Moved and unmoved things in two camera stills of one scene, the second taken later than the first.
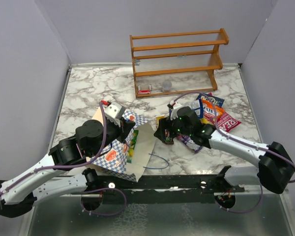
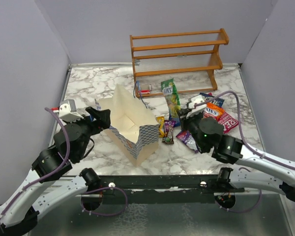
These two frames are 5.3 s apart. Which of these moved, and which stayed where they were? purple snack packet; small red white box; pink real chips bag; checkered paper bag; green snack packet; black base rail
Moved: checkered paper bag; green snack packet
Stayed: purple snack packet; black base rail; pink real chips bag; small red white box
